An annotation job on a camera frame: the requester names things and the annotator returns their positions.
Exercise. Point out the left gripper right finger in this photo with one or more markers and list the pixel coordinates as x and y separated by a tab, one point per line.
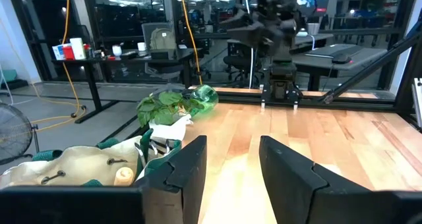
287	184

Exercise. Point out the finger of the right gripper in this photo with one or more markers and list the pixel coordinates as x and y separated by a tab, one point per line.
235	21
249	37

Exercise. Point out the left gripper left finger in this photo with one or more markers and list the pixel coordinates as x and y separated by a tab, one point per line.
188	171

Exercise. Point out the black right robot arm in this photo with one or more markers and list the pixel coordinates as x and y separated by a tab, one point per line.
283	72

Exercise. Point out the cream canvas gardening bag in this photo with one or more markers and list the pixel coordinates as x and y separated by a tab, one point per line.
82	164

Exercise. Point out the black office chair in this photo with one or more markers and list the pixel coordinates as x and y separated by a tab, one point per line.
240	62

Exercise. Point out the white paper cup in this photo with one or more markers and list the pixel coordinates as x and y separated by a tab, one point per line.
313	28

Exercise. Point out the grey laptop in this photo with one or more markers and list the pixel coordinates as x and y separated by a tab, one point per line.
333	50

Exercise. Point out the dark grey desk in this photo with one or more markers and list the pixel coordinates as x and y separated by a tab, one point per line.
329	62

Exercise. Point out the green plant in white pot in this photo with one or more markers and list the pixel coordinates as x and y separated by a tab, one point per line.
165	108

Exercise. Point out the black computer mouse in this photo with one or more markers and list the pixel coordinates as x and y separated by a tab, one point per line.
341	58

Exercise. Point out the olive green backpack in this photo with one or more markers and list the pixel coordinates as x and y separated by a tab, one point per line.
162	39

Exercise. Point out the white mug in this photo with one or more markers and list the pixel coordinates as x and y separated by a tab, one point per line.
141	46

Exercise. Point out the black office desk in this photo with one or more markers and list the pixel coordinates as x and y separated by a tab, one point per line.
132	57

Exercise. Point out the red container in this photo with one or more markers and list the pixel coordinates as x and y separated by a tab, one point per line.
68	53

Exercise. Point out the blue and white box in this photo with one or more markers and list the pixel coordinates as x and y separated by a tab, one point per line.
57	52

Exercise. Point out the black floor fan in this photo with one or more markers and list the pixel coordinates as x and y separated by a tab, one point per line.
14	131

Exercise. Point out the silver metal bracket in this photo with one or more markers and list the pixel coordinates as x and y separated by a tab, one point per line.
418	102

